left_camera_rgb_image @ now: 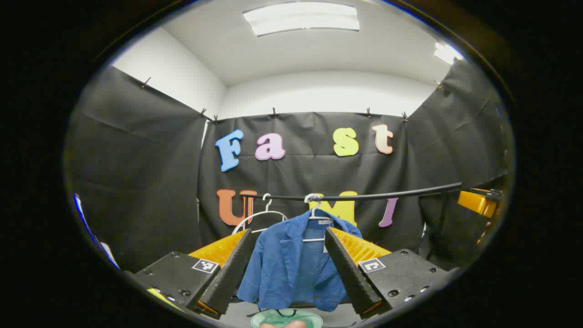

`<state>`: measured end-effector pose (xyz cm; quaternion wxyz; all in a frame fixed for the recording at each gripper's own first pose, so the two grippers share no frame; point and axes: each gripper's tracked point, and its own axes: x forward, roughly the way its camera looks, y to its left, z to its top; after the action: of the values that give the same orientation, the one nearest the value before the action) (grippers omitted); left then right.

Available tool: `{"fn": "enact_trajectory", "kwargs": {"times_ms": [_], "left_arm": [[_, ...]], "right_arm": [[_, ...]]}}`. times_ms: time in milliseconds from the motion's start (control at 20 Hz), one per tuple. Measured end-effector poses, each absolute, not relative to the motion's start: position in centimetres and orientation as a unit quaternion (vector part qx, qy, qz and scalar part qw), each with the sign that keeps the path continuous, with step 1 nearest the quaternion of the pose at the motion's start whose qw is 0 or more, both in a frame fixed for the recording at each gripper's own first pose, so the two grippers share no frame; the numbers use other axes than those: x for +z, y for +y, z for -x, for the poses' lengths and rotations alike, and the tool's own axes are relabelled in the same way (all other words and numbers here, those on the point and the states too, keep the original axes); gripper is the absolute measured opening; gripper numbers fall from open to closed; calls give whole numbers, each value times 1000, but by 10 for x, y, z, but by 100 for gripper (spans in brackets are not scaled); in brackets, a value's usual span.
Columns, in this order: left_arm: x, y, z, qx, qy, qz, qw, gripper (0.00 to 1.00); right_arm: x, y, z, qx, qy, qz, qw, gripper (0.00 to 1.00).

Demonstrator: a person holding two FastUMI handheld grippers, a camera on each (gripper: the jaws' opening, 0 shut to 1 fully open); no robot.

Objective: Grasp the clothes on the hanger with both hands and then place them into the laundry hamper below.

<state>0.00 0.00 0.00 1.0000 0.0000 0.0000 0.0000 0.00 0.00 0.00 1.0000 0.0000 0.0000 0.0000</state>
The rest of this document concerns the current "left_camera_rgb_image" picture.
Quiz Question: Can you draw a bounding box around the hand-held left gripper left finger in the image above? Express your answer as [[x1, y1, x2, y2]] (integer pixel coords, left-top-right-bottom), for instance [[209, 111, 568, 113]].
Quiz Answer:
[[125, 228, 258, 319]]

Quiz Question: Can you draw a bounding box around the black backdrop cloth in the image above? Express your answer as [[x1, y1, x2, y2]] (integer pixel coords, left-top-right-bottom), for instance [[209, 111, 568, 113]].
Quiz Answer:
[[64, 59, 513, 274]]

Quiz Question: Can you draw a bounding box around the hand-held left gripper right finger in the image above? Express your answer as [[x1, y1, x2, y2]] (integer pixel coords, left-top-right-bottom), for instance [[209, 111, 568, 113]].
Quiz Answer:
[[324, 226, 461, 320]]

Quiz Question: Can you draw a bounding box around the green laundry hamper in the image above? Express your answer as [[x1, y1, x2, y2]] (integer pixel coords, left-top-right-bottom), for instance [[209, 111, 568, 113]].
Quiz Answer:
[[251, 308, 324, 328]]

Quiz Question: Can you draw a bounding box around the black rack upright pole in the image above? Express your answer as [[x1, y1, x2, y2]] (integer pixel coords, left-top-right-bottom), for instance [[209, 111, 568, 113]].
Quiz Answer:
[[434, 191, 450, 261]]

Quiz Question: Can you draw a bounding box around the small ceiling light panel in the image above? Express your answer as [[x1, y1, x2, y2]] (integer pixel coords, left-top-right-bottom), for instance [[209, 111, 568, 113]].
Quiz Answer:
[[434, 42, 465, 66]]

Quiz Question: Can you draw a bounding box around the row of black cloth clips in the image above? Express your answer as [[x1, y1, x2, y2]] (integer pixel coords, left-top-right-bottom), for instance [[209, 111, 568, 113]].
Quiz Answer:
[[140, 77, 445, 124]]

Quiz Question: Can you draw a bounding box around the white hanger with wrapped hook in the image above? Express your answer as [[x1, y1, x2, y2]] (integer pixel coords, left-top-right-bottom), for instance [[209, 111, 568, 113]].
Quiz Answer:
[[302, 193, 335, 242]]

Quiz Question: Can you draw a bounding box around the black clothes rail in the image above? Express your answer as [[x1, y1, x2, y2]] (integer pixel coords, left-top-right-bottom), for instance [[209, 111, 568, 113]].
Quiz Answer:
[[240, 182, 463, 202]]

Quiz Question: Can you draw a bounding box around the white plastic hanger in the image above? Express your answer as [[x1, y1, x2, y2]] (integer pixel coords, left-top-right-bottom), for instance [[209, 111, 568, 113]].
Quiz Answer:
[[231, 193, 289, 236]]

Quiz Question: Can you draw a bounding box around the large ceiling light panel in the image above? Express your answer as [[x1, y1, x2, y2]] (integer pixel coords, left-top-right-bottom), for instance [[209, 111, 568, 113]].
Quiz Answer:
[[243, 1, 360, 37]]

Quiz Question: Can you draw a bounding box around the blue corduroy jacket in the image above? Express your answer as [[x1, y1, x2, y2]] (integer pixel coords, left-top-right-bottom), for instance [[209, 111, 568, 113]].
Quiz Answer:
[[237, 209, 363, 313]]

